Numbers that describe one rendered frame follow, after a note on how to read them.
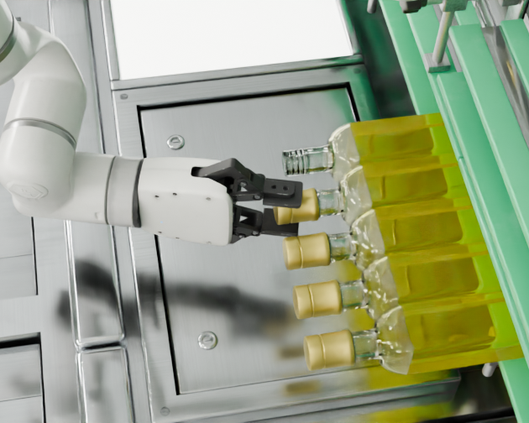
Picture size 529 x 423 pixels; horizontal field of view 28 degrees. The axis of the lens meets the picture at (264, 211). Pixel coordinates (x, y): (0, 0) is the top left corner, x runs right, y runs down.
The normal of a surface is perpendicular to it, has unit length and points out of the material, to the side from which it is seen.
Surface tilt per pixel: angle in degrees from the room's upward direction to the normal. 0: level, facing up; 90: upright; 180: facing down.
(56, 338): 90
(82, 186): 81
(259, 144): 90
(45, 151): 117
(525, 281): 90
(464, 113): 90
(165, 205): 72
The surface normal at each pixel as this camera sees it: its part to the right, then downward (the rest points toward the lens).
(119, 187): -0.02, -0.09
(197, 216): -0.13, 0.82
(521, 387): 0.04, -0.56
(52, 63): 0.14, 0.85
